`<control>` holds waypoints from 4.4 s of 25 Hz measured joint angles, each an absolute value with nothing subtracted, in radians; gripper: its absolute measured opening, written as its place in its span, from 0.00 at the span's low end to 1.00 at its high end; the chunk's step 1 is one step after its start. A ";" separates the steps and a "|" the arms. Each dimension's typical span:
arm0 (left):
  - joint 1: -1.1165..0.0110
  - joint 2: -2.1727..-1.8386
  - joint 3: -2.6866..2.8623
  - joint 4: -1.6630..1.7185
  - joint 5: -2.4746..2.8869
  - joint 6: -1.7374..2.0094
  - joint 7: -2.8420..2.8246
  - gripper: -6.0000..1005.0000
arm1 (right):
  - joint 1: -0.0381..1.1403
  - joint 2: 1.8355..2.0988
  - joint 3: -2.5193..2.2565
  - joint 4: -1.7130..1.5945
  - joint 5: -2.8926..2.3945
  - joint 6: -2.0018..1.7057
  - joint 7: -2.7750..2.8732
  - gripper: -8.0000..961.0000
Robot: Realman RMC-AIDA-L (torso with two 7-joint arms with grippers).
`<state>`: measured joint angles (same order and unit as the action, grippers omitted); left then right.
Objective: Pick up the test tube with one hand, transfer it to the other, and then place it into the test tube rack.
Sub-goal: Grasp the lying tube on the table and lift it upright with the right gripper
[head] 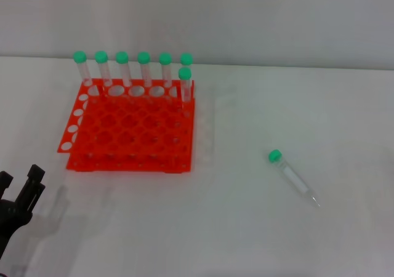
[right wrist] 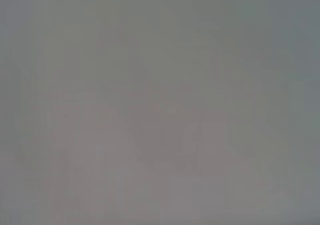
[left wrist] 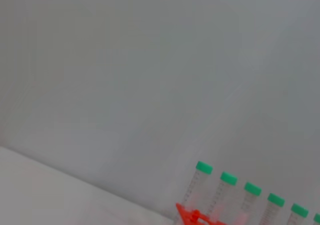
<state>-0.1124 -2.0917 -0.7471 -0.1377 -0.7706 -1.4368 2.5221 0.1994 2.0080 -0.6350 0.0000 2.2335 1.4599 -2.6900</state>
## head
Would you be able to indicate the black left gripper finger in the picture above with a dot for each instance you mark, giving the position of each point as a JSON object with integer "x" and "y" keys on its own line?
{"x": 30, "y": 191}
{"x": 4, "y": 184}

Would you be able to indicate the green capped clear test tube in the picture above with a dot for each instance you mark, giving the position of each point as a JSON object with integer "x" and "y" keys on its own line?
{"x": 122, "y": 58}
{"x": 291, "y": 175}
{"x": 144, "y": 58}
{"x": 80, "y": 57}
{"x": 101, "y": 57}
{"x": 165, "y": 58}
{"x": 185, "y": 74}
{"x": 186, "y": 58}

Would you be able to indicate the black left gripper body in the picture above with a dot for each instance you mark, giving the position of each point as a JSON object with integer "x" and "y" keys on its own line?
{"x": 12, "y": 220}

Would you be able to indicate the orange plastic test tube rack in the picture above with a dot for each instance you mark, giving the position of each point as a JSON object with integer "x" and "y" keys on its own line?
{"x": 129, "y": 126}

